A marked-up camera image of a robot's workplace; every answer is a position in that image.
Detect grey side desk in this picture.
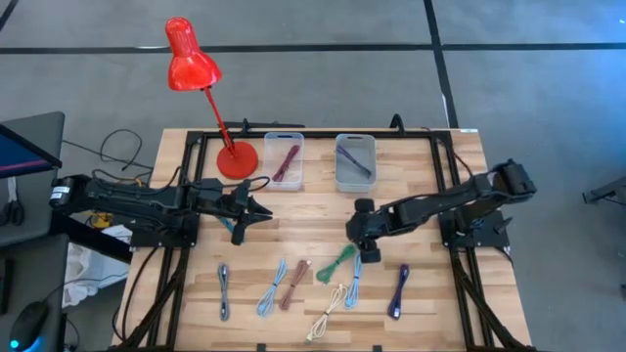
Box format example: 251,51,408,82
0,110,67,245

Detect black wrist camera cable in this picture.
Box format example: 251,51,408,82
246,175,271,193

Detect dark computer monitor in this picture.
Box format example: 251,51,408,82
0,121,64,180

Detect dark red cable bundle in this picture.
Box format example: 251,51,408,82
386,263,411,322

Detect dark desk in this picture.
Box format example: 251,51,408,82
0,233,69,352

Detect grey cable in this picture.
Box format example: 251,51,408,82
217,262,231,323

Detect black floor cable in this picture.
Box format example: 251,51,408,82
61,128,154,172

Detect black computer mouse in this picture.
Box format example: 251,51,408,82
8,300,50,352

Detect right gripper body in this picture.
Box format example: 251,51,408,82
345,207,390,245

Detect clear plastic bin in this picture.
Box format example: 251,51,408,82
262,131,305,192

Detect white plastic bag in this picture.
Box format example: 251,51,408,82
63,224,131,307

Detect black scissors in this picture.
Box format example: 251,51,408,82
0,198,25,229

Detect maroon cable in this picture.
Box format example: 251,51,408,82
271,144,301,183

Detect black metal table frame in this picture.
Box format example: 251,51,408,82
110,112,539,352

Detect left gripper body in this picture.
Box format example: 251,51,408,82
222,193,255,245

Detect light blue cable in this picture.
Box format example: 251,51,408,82
255,257,289,318
343,252,364,311

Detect green cable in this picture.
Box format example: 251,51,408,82
315,242,359,286

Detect red desk lamp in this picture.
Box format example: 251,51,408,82
164,17,259,181

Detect purple cable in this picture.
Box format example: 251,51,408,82
335,144,374,178

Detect cream cable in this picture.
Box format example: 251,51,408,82
305,283,349,344

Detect pink cable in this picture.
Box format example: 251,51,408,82
278,258,312,312

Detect grey plastic bin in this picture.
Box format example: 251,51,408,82
335,133,378,194

